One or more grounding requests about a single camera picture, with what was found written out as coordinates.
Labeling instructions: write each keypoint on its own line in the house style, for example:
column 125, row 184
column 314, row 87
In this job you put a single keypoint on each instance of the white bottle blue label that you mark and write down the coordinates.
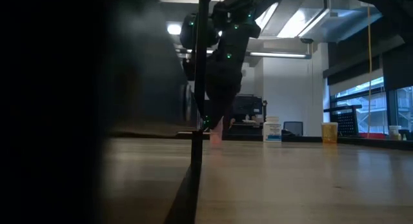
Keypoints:
column 272, row 130

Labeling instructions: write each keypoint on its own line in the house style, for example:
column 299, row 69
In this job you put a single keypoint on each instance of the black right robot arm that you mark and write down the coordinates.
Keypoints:
column 238, row 11

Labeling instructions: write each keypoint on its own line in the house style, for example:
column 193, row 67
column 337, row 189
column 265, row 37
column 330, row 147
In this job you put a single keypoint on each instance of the black background workstation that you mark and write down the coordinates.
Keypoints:
column 251, row 106

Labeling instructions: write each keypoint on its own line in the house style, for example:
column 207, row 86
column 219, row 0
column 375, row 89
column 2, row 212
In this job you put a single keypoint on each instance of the short light tube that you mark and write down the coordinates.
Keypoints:
column 277, row 55

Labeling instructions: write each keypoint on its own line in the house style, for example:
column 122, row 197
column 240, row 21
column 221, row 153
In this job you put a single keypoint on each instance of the linear light tube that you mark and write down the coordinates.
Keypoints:
column 185, row 51

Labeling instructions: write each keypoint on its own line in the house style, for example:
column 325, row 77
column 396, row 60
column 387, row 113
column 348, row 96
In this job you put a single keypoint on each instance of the bright ceiling light panel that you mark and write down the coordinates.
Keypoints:
column 174, row 28

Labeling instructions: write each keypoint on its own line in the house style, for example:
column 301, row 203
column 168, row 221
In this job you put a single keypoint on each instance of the black perforated cart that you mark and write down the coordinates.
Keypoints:
column 345, row 120

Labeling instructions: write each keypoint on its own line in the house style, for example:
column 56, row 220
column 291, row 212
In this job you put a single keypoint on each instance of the red flat object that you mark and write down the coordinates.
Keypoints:
column 371, row 136

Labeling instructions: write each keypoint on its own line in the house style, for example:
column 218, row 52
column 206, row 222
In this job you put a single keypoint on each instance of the large window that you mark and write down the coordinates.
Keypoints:
column 377, row 104

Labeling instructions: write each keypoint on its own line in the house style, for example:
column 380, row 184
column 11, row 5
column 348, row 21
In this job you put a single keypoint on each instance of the white background bottle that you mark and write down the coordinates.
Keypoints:
column 394, row 133

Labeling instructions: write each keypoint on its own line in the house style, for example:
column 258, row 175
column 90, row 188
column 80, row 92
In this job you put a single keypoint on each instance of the black window blind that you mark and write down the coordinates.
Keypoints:
column 398, row 75

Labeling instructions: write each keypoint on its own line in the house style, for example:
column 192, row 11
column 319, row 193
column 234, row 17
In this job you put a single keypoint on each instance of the black dome camera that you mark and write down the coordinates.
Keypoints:
column 306, row 40

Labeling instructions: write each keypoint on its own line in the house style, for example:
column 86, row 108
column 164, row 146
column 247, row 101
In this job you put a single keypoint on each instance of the black aluminium table frame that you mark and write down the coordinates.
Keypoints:
column 309, row 139

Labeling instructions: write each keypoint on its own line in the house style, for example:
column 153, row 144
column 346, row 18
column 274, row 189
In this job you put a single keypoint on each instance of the rectangular silver ceiling duct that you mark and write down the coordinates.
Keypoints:
column 322, row 24

